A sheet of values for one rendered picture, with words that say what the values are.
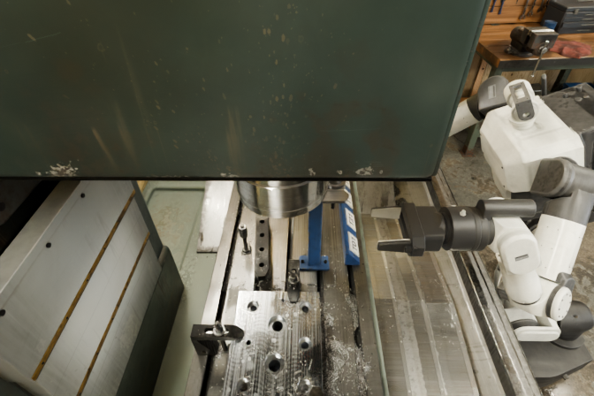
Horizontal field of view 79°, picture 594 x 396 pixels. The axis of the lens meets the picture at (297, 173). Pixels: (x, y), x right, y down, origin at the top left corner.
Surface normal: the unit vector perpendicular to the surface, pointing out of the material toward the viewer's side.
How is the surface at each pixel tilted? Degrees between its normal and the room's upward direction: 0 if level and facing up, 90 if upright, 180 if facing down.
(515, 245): 83
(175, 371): 0
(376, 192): 24
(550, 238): 55
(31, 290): 90
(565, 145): 46
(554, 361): 0
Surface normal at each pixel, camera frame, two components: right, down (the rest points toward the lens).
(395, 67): -0.02, 0.65
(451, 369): -0.02, -0.66
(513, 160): -0.91, 0.17
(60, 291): 1.00, 0.00
